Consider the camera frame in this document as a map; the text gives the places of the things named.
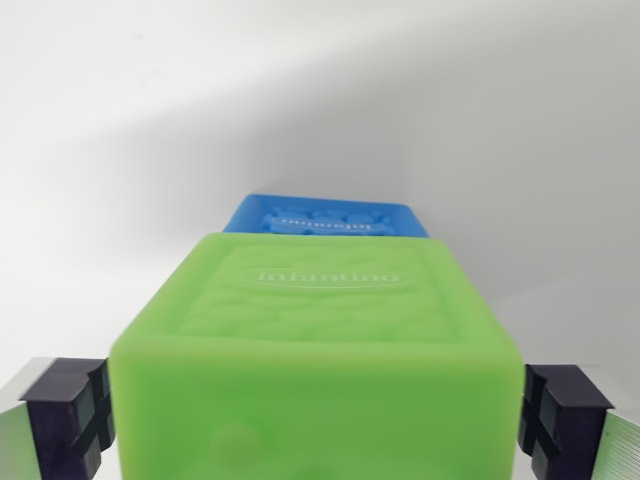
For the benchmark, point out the blue soft toy cube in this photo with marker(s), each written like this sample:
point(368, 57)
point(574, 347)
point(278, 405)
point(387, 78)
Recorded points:
point(325, 215)

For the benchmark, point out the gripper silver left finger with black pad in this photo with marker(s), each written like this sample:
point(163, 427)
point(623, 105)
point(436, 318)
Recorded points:
point(55, 430)

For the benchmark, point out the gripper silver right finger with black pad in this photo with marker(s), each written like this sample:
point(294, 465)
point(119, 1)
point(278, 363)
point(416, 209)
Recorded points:
point(570, 430)

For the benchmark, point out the green soft toy cube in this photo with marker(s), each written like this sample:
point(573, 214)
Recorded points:
point(315, 375)

